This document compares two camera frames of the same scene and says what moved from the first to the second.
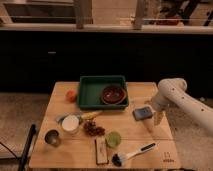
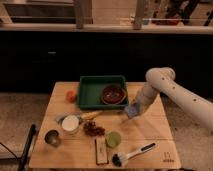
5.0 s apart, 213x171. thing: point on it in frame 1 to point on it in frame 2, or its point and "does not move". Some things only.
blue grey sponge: (142, 112) to (132, 109)
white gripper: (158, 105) to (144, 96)
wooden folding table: (70, 137) does not move
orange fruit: (71, 96) does not move
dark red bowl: (113, 94) does not move
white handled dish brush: (119, 158) does not move
